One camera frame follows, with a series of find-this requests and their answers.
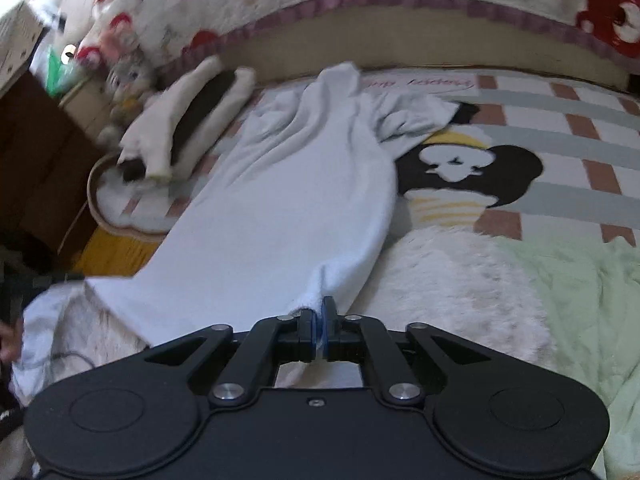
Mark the brown wooden cabinet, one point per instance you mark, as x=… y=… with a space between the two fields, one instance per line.
x=35 y=160

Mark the grey plush toy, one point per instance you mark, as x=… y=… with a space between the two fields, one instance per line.
x=127 y=77

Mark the folded smooth white garment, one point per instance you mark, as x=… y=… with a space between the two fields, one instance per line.
x=220 y=115

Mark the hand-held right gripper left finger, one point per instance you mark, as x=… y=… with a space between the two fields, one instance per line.
x=314 y=334

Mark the round wicker cushion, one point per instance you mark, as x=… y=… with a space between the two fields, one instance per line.
x=140 y=210

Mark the red and white plush toy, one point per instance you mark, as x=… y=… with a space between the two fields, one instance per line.
x=107 y=40

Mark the yellow fringed cloth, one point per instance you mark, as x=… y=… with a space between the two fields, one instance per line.
x=110 y=255

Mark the beige bed base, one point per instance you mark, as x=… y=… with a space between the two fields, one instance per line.
x=400 y=45

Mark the green plastic bag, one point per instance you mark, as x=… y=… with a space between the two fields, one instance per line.
x=57 y=72

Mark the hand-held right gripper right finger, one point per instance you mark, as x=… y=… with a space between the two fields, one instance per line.
x=327 y=327

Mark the checked cartoon print rug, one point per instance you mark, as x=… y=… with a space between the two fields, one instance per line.
x=575 y=125

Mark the folded white waffle garment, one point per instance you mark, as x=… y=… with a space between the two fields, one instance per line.
x=165 y=110

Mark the white t-shirt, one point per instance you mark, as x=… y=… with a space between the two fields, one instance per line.
x=280 y=200

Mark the folded dark grey garment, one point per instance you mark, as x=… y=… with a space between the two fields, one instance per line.
x=200 y=110

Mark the light green blanket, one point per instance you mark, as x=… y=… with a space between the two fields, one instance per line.
x=590 y=300

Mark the white cardboard box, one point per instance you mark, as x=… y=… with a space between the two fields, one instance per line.
x=15 y=35

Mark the person's left hand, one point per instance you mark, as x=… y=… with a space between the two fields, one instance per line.
x=7 y=342

